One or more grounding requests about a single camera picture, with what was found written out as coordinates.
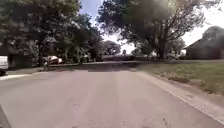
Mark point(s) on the grass lawn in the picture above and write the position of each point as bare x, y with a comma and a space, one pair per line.
190, 71

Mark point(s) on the pale concrete driveway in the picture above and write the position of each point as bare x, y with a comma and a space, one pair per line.
13, 76

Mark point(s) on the white pickup truck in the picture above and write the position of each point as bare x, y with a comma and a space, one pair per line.
2, 65

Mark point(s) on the large spreading tree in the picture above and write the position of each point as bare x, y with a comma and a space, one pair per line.
160, 20

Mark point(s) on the group of leafy trees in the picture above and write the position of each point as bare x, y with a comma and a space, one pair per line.
40, 30

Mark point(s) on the small round tree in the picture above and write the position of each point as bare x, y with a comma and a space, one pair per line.
111, 47

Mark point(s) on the tree behind house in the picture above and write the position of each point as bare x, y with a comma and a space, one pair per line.
213, 32

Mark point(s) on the white vehicle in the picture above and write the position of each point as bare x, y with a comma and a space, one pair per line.
53, 60

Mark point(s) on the pale concrete kerb strip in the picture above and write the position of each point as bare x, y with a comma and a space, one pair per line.
186, 96

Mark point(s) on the grey asphalt road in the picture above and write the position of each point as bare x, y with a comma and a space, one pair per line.
100, 100

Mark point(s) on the brick house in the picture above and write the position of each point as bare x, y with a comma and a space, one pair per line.
205, 50

